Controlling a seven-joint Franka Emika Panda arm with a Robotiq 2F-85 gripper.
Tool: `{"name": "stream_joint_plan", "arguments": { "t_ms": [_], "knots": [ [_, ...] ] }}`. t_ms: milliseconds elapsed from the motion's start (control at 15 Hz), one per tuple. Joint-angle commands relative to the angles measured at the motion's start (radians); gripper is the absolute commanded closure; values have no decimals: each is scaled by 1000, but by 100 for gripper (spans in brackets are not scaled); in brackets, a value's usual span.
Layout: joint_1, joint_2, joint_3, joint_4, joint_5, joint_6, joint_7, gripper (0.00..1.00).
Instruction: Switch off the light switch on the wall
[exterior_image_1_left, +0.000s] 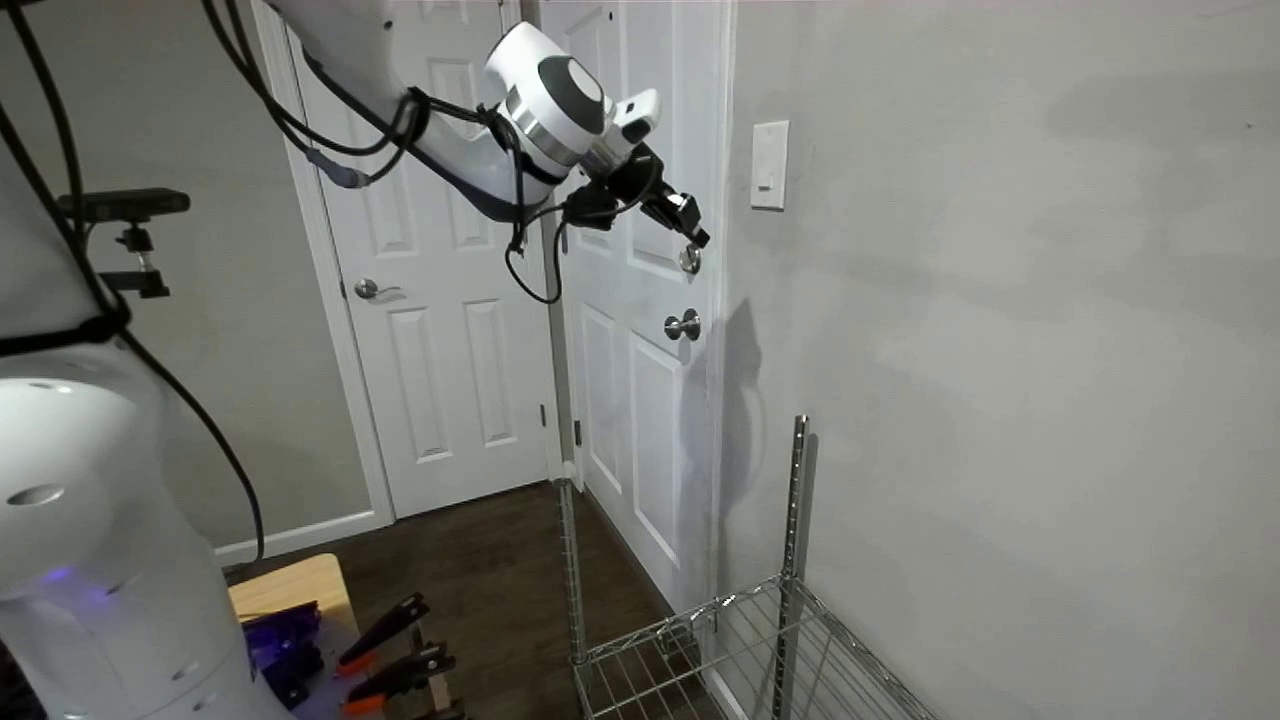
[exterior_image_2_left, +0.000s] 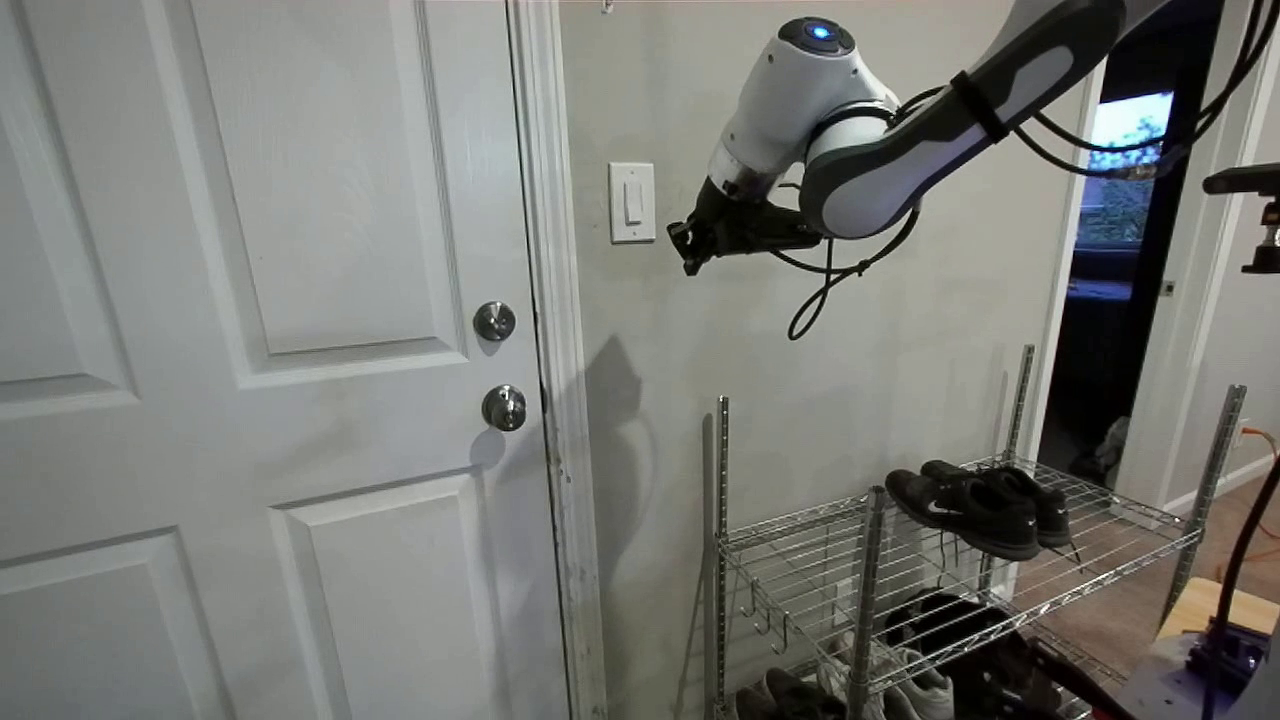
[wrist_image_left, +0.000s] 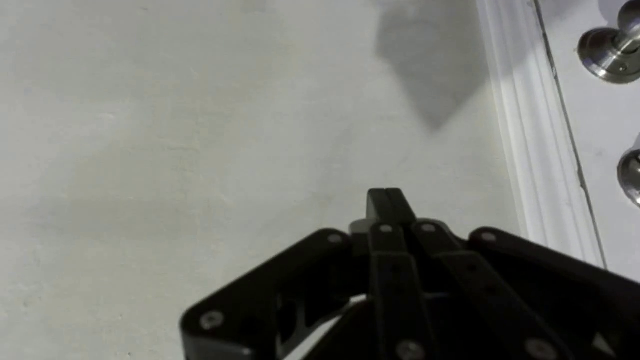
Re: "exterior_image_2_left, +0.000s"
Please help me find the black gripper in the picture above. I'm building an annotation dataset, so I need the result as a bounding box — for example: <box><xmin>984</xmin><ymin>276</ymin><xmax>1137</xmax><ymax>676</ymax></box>
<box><xmin>665</xmin><ymin>178</ymin><xmax>829</xmax><ymax>281</ymax></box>

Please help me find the silver deadbolt lock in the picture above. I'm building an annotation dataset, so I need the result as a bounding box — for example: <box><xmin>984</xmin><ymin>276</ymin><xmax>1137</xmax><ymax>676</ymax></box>
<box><xmin>467</xmin><ymin>295</ymin><xmax>519</xmax><ymax>347</ymax></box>

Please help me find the silver round door knob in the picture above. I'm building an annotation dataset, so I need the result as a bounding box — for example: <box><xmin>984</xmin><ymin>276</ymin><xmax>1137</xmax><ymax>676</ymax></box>
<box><xmin>479</xmin><ymin>382</ymin><xmax>532</xmax><ymax>438</ymax></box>

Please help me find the black sneaker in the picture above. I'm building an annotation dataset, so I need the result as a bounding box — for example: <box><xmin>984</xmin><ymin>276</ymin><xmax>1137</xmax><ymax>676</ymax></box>
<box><xmin>884</xmin><ymin>463</ymin><xmax>1043</xmax><ymax>563</ymax></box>
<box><xmin>918</xmin><ymin>457</ymin><xmax>1079</xmax><ymax>557</ymax></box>

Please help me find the bright window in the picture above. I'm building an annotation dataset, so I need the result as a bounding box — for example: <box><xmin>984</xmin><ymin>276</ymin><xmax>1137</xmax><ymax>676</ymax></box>
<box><xmin>1071</xmin><ymin>89</ymin><xmax>1180</xmax><ymax>306</ymax></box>

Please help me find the dark shoe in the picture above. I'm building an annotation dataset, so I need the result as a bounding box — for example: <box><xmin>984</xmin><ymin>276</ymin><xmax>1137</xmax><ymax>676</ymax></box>
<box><xmin>950</xmin><ymin>631</ymin><xmax>1113</xmax><ymax>720</ymax></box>
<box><xmin>876</xmin><ymin>593</ymin><xmax>1018</xmax><ymax>658</ymax></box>

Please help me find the white panelled entry door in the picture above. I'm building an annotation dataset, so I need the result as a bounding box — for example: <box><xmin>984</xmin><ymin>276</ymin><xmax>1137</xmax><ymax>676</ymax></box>
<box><xmin>0</xmin><ymin>0</ymin><xmax>573</xmax><ymax>720</ymax></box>

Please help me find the white shoe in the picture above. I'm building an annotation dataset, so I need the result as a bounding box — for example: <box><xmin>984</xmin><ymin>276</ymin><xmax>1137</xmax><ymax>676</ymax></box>
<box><xmin>818</xmin><ymin>654</ymin><xmax>961</xmax><ymax>720</ymax></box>

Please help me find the light wooden board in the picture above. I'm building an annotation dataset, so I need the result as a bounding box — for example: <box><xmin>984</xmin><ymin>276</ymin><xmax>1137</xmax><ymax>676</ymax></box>
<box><xmin>1155</xmin><ymin>572</ymin><xmax>1280</xmax><ymax>639</ymax></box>

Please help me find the white wall light switch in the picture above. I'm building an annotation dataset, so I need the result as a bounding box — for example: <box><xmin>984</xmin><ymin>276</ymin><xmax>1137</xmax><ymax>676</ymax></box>
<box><xmin>610</xmin><ymin>160</ymin><xmax>662</xmax><ymax>250</ymax></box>

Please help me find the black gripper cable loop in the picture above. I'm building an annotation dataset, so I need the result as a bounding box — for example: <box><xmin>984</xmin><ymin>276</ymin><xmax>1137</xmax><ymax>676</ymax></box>
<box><xmin>768</xmin><ymin>84</ymin><xmax>969</xmax><ymax>345</ymax></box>

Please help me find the metal wire shelf rack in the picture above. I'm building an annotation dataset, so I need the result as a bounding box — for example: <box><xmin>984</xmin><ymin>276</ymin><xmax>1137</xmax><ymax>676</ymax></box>
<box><xmin>702</xmin><ymin>341</ymin><xmax>1252</xmax><ymax>720</ymax></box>

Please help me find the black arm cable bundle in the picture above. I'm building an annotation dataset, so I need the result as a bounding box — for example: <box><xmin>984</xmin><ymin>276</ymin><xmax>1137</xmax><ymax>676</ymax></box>
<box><xmin>1008</xmin><ymin>0</ymin><xmax>1280</xmax><ymax>186</ymax></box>

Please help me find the black stereo camera bar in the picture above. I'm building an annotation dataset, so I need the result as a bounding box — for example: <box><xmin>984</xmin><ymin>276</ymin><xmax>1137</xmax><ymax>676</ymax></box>
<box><xmin>1201</xmin><ymin>160</ymin><xmax>1280</xmax><ymax>200</ymax></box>

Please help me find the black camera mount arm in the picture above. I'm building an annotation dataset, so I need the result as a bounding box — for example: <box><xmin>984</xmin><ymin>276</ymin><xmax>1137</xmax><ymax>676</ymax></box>
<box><xmin>1238</xmin><ymin>193</ymin><xmax>1280</xmax><ymax>281</ymax></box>

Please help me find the black stand cable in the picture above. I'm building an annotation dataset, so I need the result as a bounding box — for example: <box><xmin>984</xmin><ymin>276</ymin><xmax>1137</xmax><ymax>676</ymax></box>
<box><xmin>1196</xmin><ymin>451</ymin><xmax>1280</xmax><ymax>720</ymax></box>

